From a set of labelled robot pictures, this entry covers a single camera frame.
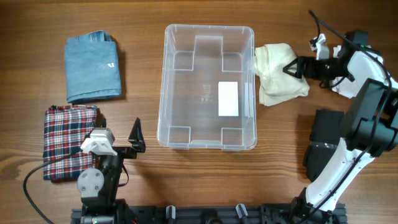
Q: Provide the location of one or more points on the red plaid folded shirt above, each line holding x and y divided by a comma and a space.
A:
65, 129

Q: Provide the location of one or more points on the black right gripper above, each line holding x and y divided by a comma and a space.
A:
301, 61

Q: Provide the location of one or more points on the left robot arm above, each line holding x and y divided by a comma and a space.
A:
98, 186

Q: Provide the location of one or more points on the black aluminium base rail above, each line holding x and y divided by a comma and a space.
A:
264, 214

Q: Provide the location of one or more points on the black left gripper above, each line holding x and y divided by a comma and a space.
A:
137, 140

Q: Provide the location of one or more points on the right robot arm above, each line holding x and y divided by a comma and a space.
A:
368, 129

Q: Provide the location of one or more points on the blue denim folded jeans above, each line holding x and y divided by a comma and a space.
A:
92, 68

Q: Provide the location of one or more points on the cream cloth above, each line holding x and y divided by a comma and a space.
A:
277, 86

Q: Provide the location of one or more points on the white printed t-shirt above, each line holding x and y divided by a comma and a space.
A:
345, 90

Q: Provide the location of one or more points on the clear plastic storage bin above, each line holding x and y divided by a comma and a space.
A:
196, 58

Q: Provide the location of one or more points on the white label in bin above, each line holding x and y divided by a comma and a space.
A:
228, 99

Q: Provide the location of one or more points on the black garment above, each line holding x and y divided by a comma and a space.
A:
324, 140

